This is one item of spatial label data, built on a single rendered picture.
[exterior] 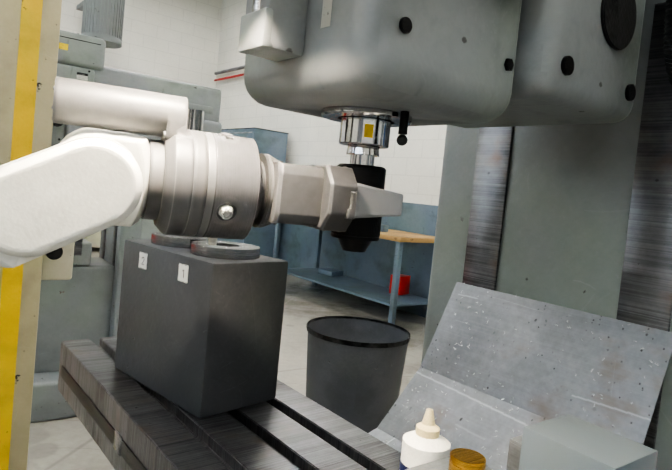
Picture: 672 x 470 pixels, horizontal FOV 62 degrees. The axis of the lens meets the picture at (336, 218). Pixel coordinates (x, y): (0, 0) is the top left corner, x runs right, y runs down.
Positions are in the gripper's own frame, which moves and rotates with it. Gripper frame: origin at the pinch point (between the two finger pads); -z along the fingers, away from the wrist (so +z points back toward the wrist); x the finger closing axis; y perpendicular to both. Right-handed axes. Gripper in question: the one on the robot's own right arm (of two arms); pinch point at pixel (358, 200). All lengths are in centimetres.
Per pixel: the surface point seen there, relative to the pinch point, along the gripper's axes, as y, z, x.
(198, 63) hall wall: -201, -137, 969
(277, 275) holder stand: 11.0, 0.2, 20.8
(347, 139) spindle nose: -5.4, 2.3, -0.9
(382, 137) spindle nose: -6.0, -0.6, -2.2
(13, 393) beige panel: 80, 41, 166
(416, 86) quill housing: -9.3, 1.0, -10.0
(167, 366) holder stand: 23.6, 12.5, 24.0
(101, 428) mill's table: 32.9, 19.4, 28.0
